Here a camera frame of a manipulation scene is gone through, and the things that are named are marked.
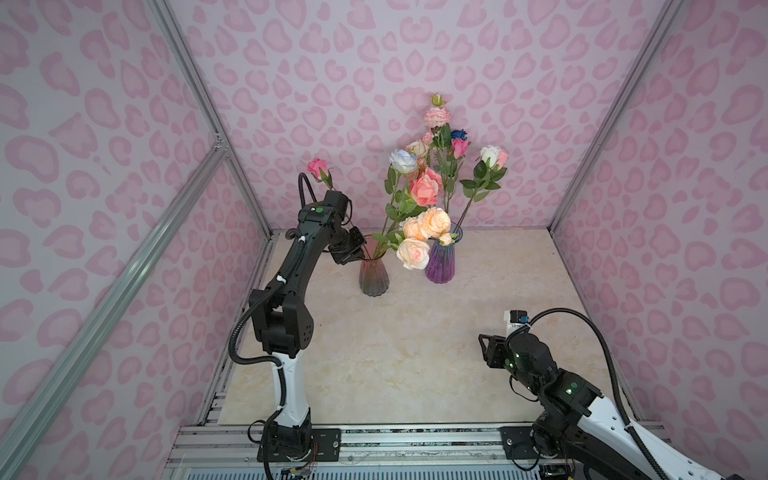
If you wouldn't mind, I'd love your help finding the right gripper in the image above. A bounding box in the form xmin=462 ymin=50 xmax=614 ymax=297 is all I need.
xmin=473 ymin=335 xmax=542 ymax=397

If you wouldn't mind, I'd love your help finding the red glass vase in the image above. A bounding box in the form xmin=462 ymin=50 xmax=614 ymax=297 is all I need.
xmin=358 ymin=234 xmax=390 ymax=297

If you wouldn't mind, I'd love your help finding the hot pink rose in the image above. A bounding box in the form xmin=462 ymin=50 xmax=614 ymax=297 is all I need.
xmin=307 ymin=158 xmax=335 ymax=190

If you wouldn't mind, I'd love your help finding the purple blue glass vase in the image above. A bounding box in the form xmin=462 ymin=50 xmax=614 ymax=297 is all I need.
xmin=425 ymin=223 xmax=463 ymax=284

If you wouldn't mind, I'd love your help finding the salmon pink rose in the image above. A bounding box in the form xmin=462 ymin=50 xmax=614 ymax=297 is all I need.
xmin=381 ymin=169 xmax=441 ymax=235

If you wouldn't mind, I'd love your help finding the pale blue white rose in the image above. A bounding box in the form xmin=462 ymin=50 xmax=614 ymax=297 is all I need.
xmin=381 ymin=149 xmax=419 ymax=236

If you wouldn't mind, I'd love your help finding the coral red rose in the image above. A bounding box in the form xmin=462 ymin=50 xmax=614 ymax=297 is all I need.
xmin=424 ymin=168 xmax=443 ymax=190

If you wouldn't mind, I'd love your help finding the cream white rose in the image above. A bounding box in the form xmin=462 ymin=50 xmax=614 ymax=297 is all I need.
xmin=406 ymin=140 xmax=430 ymax=160

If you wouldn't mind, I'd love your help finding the magenta rose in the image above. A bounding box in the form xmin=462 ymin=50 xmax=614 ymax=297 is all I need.
xmin=449 ymin=137 xmax=470 ymax=179

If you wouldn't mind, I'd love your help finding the cream peach rose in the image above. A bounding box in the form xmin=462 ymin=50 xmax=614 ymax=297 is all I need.
xmin=396 ymin=238 xmax=430 ymax=270

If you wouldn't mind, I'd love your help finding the pink rose spray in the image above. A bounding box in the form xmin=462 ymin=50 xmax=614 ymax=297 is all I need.
xmin=422 ymin=93 xmax=458 ymax=212

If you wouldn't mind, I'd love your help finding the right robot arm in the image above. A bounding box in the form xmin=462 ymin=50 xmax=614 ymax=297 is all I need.
xmin=478 ymin=328 xmax=724 ymax=479

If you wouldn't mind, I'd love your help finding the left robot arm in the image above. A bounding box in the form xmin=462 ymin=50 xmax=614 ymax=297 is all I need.
xmin=249 ymin=190 xmax=365 ymax=460

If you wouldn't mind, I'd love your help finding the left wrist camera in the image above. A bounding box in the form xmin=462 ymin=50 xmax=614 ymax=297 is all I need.
xmin=348 ymin=226 xmax=364 ymax=242

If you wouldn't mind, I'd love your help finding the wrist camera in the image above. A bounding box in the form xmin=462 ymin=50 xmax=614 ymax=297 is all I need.
xmin=504 ymin=310 xmax=530 ymax=337
xmin=348 ymin=226 xmax=364 ymax=242

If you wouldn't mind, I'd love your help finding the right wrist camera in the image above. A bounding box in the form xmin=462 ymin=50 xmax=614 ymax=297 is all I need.
xmin=504 ymin=310 xmax=530 ymax=337

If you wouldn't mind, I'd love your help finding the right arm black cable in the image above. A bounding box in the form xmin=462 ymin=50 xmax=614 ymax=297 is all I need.
xmin=527 ymin=307 xmax=673 ymax=480

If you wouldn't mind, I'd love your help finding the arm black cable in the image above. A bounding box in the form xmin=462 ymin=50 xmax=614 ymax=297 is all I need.
xmin=527 ymin=307 xmax=673 ymax=480
xmin=227 ymin=172 xmax=319 ymax=480

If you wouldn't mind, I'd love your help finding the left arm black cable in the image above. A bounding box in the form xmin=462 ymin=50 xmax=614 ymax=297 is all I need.
xmin=227 ymin=172 xmax=319 ymax=480

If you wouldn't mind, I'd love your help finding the left corner aluminium post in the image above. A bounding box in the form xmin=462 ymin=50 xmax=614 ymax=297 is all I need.
xmin=146 ymin=0 xmax=273 ymax=239

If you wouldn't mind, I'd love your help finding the corner aluminium post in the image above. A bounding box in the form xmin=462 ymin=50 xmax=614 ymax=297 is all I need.
xmin=146 ymin=0 xmax=273 ymax=239
xmin=547 ymin=0 xmax=690 ymax=235

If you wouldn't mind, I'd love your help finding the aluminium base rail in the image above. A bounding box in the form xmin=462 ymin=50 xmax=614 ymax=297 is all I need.
xmin=161 ymin=422 xmax=679 ymax=480

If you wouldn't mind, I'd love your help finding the left diagonal aluminium frame bar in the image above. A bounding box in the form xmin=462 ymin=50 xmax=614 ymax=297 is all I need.
xmin=1 ymin=145 xmax=227 ymax=479

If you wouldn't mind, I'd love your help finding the right corner aluminium post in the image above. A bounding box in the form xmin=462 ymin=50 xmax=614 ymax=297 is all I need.
xmin=547 ymin=0 xmax=690 ymax=235

